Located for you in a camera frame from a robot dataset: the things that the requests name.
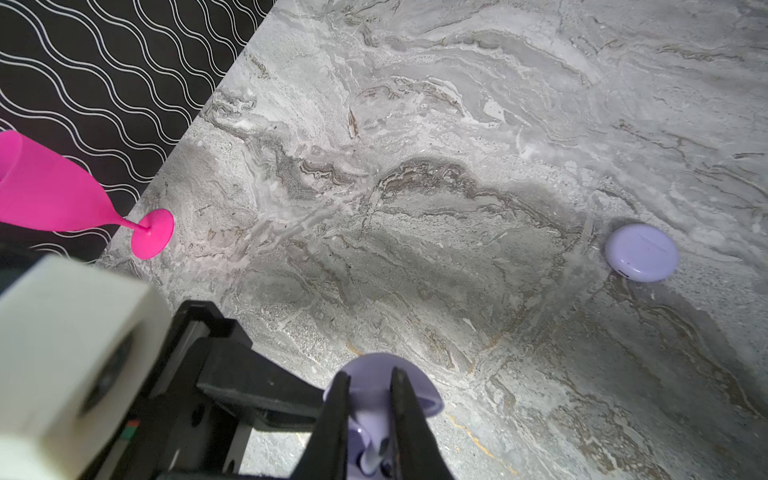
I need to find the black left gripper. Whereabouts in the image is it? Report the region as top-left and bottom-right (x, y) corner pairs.
(80, 301), (323, 479)

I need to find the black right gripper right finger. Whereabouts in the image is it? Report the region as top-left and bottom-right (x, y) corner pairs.
(390, 367), (454, 480)

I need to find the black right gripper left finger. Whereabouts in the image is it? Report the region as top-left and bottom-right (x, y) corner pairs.
(290, 371), (350, 480)

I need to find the purple earbud charging case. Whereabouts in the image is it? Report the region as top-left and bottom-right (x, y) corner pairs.
(341, 352), (444, 479)

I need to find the pink plastic goblet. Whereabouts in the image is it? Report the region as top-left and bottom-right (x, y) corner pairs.
(1, 130), (175, 260)

